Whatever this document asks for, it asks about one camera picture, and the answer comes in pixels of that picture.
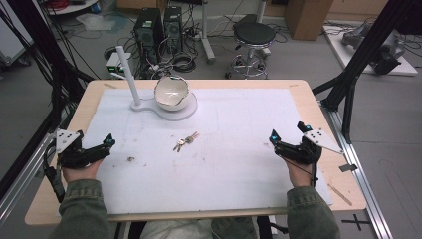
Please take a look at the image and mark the black metal frame strut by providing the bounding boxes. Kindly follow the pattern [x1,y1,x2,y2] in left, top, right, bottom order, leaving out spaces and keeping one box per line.
[312,0,422,144]

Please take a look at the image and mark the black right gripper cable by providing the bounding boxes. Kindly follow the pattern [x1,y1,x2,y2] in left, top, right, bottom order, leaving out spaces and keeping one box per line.
[286,155,320,188]

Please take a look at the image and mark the white floor platform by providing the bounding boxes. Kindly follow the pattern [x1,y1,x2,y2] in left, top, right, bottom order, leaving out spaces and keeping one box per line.
[322,24,419,77]

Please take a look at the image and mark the thin wooden stick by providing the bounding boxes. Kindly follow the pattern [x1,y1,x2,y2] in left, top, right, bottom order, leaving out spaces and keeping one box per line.
[326,183,353,207]

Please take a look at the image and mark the bunch of metal keys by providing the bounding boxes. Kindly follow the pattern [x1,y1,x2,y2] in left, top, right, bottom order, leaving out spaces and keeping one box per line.
[172,131,201,153]

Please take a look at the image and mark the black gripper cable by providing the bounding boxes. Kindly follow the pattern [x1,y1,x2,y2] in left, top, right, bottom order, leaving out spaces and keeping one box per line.
[286,155,320,188]
[42,142,67,204]

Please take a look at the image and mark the black round stool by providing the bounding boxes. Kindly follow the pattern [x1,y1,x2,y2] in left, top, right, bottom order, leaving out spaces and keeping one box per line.
[224,21,278,81]

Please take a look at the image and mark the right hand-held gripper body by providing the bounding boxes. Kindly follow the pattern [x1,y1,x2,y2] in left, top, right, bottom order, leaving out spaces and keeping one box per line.
[274,128,344,166]

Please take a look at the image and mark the black metal frame with cables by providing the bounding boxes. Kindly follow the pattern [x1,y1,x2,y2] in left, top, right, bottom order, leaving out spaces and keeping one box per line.
[0,0,96,140]

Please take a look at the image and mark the white table mat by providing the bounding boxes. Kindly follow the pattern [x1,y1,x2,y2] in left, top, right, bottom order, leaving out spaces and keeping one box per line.
[82,87,333,215]

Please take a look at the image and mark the white box with green lights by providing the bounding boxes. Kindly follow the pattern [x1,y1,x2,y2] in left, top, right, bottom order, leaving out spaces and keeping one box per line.
[105,52,133,75]

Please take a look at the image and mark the aluminium rail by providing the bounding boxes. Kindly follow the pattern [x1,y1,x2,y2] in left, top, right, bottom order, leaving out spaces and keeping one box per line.
[0,130,58,227]
[319,99,394,239]

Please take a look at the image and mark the black computer tower green label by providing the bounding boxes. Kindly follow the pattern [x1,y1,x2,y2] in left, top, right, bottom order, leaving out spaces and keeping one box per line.
[132,7,165,66]

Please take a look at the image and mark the person's legs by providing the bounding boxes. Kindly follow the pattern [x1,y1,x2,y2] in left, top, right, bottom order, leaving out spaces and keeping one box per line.
[138,217,260,239]

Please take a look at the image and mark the clear plastic sheet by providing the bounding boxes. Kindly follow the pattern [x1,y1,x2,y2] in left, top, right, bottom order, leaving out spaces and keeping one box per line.
[75,12,128,34]

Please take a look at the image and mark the round white table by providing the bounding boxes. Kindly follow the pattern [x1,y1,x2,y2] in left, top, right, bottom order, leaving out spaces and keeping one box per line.
[42,0,101,16]

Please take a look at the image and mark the white metal stand leg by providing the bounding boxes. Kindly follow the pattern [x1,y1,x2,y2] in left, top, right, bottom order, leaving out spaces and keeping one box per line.
[198,0,217,65]

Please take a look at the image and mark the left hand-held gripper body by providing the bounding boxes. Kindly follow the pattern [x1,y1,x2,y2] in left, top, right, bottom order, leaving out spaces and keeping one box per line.
[55,128,111,169]

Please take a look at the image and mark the grey and black robot device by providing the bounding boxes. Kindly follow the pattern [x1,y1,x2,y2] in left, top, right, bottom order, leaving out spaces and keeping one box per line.
[340,22,408,76]

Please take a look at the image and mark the white eggshell-shaped bowl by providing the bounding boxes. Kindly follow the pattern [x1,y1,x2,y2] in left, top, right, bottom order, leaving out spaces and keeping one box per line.
[153,75,191,113]

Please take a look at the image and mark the grey tape piece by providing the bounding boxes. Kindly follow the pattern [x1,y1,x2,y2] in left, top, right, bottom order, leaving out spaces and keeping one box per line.
[338,163,359,173]

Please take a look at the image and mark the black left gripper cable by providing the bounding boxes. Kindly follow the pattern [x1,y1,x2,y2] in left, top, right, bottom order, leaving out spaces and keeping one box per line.
[42,142,67,204]

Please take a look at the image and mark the white stand with pole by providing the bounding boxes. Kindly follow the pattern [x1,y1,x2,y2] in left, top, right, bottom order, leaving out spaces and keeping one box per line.
[114,45,199,122]

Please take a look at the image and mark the person's left hand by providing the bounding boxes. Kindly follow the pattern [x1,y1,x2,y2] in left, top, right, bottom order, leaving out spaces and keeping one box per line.
[62,158,105,184]

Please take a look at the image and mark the wooden cabinet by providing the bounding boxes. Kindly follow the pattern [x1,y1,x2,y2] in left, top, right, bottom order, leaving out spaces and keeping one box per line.
[284,0,334,42]

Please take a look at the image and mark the person's right hand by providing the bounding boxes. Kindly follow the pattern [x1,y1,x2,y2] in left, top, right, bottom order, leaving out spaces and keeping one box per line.
[284,154,321,189]

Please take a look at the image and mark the coiled black cable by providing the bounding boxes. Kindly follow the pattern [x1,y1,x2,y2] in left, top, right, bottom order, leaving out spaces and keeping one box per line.
[170,52,198,74]

